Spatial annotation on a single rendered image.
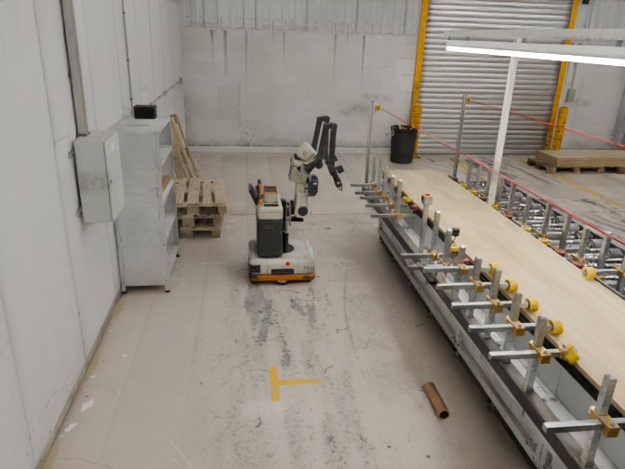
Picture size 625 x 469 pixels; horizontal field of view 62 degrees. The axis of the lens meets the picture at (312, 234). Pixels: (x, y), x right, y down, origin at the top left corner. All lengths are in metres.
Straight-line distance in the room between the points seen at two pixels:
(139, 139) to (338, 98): 6.98
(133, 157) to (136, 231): 0.69
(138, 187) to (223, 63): 6.43
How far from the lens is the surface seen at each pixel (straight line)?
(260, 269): 5.22
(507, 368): 3.15
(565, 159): 11.32
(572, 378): 3.06
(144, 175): 4.87
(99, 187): 4.02
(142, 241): 5.08
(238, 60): 11.02
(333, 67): 11.17
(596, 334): 3.31
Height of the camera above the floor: 2.39
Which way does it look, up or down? 21 degrees down
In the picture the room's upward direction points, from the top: 2 degrees clockwise
